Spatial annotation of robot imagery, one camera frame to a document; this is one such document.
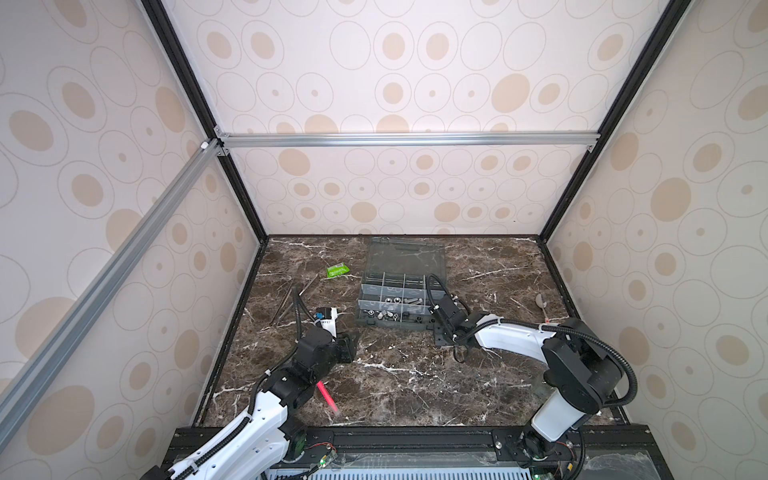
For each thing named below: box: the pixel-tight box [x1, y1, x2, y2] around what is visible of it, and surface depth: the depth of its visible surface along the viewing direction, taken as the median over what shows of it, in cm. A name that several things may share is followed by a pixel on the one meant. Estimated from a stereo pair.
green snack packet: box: [326, 263, 351, 278], surface depth 111 cm
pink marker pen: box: [316, 380, 339, 412], surface depth 83 cm
